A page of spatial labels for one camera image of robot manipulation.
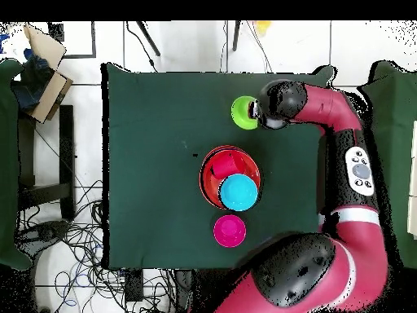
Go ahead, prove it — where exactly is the orange bowl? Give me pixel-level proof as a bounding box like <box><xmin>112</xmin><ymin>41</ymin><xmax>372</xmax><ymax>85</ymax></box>
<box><xmin>198</xmin><ymin>149</ymin><xmax>262</xmax><ymax>210</ymax></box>
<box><xmin>206</xmin><ymin>145</ymin><xmax>255</xmax><ymax>159</ymax></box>

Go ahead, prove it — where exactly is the small green bowl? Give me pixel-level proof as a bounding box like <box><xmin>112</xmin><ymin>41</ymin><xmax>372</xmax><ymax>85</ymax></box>
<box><xmin>230</xmin><ymin>95</ymin><xmax>261</xmax><ymax>131</ymax></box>

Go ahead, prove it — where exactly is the pink bowl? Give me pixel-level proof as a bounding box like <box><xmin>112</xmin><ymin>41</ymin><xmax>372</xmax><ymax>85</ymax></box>
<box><xmin>213</xmin><ymin>214</ymin><xmax>248</xmax><ymax>249</ymax></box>

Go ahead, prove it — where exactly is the cardboard box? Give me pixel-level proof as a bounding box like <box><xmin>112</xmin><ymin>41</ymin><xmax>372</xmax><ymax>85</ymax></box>
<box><xmin>22</xmin><ymin>23</ymin><xmax>74</xmax><ymax>125</ymax></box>

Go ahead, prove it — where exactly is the black tripod leg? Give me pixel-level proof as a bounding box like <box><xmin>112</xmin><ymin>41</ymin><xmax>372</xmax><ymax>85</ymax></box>
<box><xmin>231</xmin><ymin>20</ymin><xmax>242</xmax><ymax>52</ymax></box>
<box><xmin>135</xmin><ymin>20</ymin><xmax>161</xmax><ymax>57</ymax></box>

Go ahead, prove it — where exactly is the red cup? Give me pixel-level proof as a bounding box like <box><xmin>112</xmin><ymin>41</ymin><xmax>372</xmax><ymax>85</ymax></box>
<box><xmin>208</xmin><ymin>152</ymin><xmax>244</xmax><ymax>180</ymax></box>

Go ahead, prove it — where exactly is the green cloth side table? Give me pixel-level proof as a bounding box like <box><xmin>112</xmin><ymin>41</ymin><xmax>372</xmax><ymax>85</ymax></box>
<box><xmin>0</xmin><ymin>58</ymin><xmax>33</xmax><ymax>271</ymax></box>
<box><xmin>356</xmin><ymin>60</ymin><xmax>417</xmax><ymax>270</ymax></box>

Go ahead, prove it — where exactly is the dark green tablecloth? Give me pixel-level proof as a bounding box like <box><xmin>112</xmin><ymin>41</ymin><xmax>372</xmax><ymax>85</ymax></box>
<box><xmin>101</xmin><ymin>63</ymin><xmax>336</xmax><ymax>271</ymax></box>

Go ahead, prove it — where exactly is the small blue ribbed bowl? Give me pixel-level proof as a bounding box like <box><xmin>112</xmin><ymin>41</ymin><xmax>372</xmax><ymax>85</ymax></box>
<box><xmin>219</xmin><ymin>173</ymin><xmax>260</xmax><ymax>212</ymax></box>

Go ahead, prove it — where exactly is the black pedestal leg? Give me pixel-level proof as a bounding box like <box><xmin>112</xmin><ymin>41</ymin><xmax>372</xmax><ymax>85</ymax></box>
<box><xmin>15</xmin><ymin>221</ymin><xmax>71</xmax><ymax>252</ymax></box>

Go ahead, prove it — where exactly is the tangle of floor cables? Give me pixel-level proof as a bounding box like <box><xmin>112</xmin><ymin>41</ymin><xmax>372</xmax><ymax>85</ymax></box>
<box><xmin>19</xmin><ymin>182</ymin><xmax>196</xmax><ymax>313</ymax></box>

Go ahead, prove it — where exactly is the yellow object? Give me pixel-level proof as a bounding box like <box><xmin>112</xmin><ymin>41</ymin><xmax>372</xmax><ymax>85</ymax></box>
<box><xmin>253</xmin><ymin>20</ymin><xmax>272</xmax><ymax>35</ymax></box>

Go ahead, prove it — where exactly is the black metal frame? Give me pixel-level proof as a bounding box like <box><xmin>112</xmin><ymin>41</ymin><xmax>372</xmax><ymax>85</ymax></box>
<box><xmin>47</xmin><ymin>20</ymin><xmax>98</xmax><ymax>60</ymax></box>

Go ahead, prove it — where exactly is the black stand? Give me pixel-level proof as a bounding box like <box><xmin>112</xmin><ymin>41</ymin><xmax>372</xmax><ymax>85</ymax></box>
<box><xmin>17</xmin><ymin>104</ymin><xmax>77</xmax><ymax>220</ymax></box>

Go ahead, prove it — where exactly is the dark blue cloth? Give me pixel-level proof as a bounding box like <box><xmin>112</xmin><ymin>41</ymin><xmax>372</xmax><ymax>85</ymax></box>
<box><xmin>12</xmin><ymin>48</ymin><xmax>53</xmax><ymax>112</ymax></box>

